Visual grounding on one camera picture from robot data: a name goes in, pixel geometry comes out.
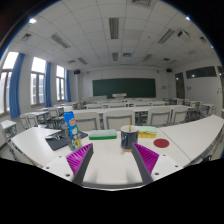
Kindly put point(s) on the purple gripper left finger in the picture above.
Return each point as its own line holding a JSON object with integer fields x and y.
{"x": 78, "y": 161}

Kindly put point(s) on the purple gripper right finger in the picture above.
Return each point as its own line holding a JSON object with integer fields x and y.
{"x": 146, "y": 160}

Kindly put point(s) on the red round coaster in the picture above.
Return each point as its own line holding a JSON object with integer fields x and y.
{"x": 161, "y": 143}

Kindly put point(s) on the blue spray can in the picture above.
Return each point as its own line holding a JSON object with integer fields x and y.
{"x": 71, "y": 129}

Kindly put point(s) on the yellow green sponge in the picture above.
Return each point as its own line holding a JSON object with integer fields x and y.
{"x": 147, "y": 132}

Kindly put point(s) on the dark blue mug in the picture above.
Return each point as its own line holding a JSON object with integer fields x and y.
{"x": 129, "y": 135}

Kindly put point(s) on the black notebook with clip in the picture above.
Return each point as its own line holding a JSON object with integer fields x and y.
{"x": 57, "y": 141}

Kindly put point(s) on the white chair left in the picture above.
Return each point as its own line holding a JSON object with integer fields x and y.
{"x": 87, "y": 121}

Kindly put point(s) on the white chair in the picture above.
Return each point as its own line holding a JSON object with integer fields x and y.
{"x": 87, "y": 121}
{"x": 179, "y": 115}
{"x": 118, "y": 118}
{"x": 158, "y": 116}

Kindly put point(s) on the wooden stick in mug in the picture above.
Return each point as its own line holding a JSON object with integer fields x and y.
{"x": 129, "y": 125}

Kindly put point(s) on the white chair centre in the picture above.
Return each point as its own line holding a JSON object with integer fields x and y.
{"x": 118, "y": 118}

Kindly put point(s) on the white chair far right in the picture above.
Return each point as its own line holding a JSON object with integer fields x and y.
{"x": 179, "y": 115}

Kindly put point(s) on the white lectern desk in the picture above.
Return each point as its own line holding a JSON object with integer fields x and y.
{"x": 119, "y": 95}

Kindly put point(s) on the green chalkboard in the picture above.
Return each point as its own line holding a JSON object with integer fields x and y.
{"x": 132, "y": 87}

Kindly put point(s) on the blue curtain middle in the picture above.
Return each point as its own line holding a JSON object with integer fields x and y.
{"x": 47, "y": 86}

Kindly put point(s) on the blue curtain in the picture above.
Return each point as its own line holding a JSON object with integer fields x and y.
{"x": 67, "y": 86}
{"x": 47, "y": 86}
{"x": 14, "y": 87}

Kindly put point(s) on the blue curtain far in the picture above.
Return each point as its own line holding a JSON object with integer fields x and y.
{"x": 67, "y": 86}

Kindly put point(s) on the blue curtain left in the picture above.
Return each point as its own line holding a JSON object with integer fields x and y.
{"x": 14, "y": 87}

